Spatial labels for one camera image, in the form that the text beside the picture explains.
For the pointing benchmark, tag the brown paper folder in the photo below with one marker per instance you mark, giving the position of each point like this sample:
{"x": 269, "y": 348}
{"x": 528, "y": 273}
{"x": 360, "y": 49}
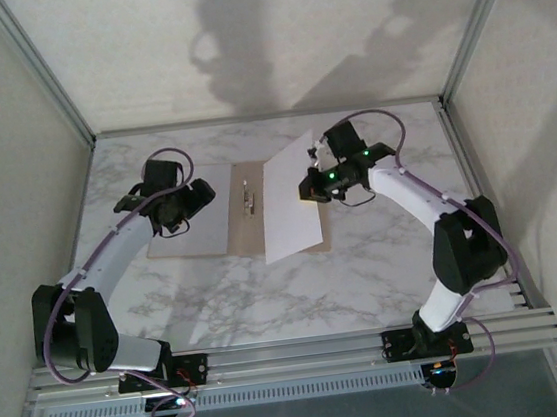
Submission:
{"x": 243, "y": 232}

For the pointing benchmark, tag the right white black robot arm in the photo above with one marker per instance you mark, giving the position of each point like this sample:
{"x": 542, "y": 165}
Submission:
{"x": 440, "y": 301}

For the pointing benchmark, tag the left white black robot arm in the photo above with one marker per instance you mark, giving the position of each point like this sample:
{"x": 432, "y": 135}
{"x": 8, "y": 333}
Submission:
{"x": 112, "y": 247}

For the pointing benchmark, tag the metal folder fastener clip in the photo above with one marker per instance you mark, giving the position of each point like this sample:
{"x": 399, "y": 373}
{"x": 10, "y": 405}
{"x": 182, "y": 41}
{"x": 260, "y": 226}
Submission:
{"x": 248, "y": 199}

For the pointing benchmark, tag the thin aluminium frame rail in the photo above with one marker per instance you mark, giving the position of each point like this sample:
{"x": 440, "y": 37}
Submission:
{"x": 268, "y": 117}

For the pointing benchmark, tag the aluminium side rail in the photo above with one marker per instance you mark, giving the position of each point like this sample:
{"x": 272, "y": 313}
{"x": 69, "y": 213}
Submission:
{"x": 483, "y": 195}

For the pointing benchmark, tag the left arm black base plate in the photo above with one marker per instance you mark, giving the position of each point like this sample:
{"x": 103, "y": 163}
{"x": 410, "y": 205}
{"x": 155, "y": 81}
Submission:
{"x": 196, "y": 366}

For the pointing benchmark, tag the wide aluminium frame rail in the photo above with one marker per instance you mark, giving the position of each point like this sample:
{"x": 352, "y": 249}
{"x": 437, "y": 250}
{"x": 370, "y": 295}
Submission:
{"x": 300, "y": 357}

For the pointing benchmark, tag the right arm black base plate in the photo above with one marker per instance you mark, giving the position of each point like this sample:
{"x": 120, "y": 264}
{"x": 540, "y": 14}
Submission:
{"x": 397, "y": 343}

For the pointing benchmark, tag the aluminium corner post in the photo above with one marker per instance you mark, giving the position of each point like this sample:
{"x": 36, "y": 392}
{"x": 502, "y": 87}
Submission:
{"x": 40, "y": 64}
{"x": 479, "y": 14}

